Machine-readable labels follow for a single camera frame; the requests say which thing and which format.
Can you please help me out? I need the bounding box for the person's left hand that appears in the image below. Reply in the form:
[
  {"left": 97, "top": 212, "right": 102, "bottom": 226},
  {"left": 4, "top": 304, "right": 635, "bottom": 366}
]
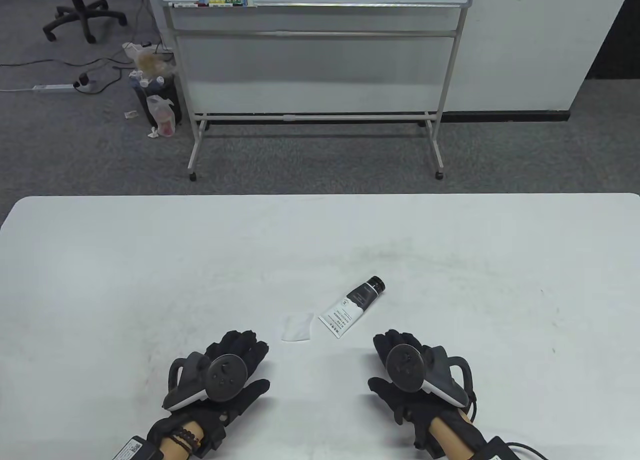
[{"left": 169, "top": 329, "right": 272, "bottom": 454}]

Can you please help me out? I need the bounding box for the black beaded bracelet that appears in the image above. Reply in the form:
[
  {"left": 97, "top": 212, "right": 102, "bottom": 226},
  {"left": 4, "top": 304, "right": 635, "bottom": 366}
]
[{"left": 166, "top": 426, "right": 204, "bottom": 452}]

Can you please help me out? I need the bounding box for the rolling whiteboard on stand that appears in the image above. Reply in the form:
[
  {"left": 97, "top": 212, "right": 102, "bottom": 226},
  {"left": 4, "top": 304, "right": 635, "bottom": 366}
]
[{"left": 157, "top": 0, "right": 475, "bottom": 182}]

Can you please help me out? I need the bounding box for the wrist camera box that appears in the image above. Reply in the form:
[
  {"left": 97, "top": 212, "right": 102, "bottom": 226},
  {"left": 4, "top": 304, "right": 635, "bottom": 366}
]
[
  {"left": 481, "top": 435, "right": 524, "bottom": 460},
  {"left": 110, "top": 434, "right": 162, "bottom": 460}
]

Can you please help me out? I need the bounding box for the black white cleansing milk tube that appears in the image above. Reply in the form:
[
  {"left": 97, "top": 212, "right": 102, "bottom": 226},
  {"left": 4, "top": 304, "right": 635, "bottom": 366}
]
[{"left": 318, "top": 276, "right": 386, "bottom": 340}]

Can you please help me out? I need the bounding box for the left hand controller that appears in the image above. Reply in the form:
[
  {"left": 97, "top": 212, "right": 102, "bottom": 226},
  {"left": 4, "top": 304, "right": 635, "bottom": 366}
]
[{"left": 162, "top": 352, "right": 249, "bottom": 414}]

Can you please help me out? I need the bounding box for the black floor cable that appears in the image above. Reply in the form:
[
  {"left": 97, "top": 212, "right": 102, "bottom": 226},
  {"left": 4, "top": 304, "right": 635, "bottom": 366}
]
[{"left": 0, "top": 40, "right": 166, "bottom": 95}]

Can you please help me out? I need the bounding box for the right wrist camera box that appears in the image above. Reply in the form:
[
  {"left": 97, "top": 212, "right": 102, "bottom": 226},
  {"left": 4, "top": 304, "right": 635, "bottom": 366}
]
[{"left": 481, "top": 435, "right": 524, "bottom": 460}]

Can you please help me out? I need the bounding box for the clear plastic bag with trash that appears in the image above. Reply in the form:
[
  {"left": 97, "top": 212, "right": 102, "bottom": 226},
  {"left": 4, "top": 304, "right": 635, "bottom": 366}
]
[{"left": 122, "top": 40, "right": 177, "bottom": 79}]

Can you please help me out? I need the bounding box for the black trash bin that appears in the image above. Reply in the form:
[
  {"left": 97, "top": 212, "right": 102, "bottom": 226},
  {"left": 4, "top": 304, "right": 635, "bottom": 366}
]
[{"left": 130, "top": 71, "right": 184, "bottom": 129}]

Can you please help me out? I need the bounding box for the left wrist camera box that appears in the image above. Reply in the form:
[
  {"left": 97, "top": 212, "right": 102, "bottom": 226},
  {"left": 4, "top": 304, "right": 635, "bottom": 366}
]
[{"left": 110, "top": 434, "right": 162, "bottom": 460}]

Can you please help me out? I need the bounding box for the person's right forearm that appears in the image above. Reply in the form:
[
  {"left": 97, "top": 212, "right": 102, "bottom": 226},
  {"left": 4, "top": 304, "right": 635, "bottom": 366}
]
[{"left": 430, "top": 414, "right": 483, "bottom": 460}]

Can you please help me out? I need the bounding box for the black office chair base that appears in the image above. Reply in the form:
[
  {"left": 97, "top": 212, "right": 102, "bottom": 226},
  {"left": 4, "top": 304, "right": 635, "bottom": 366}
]
[{"left": 42, "top": 0, "right": 129, "bottom": 45}]

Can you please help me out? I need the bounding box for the hand controller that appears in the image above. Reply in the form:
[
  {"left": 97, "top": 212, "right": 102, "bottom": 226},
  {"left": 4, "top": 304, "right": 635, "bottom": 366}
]
[
  {"left": 384, "top": 343, "right": 477, "bottom": 424},
  {"left": 162, "top": 352, "right": 249, "bottom": 414}
]

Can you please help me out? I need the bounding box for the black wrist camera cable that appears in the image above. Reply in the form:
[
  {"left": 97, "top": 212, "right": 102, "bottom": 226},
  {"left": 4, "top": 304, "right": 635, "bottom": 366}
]
[{"left": 505, "top": 442, "right": 552, "bottom": 460}]

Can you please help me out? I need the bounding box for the person's right hand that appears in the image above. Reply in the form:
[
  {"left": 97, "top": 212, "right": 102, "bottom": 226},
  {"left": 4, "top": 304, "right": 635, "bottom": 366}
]
[{"left": 367, "top": 328, "right": 452, "bottom": 452}]

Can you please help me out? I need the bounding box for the right hand controller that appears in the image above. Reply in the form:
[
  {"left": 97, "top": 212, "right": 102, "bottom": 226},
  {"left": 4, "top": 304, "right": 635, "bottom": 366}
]
[{"left": 384, "top": 343, "right": 477, "bottom": 424}]

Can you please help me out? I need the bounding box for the small white paper piece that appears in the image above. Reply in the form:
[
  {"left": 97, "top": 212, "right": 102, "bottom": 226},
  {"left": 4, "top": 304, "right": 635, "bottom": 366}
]
[{"left": 279, "top": 312, "right": 316, "bottom": 343}]

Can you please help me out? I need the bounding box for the person's left forearm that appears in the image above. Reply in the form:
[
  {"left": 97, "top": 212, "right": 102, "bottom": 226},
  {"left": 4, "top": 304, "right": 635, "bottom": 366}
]
[{"left": 159, "top": 419, "right": 207, "bottom": 460}]

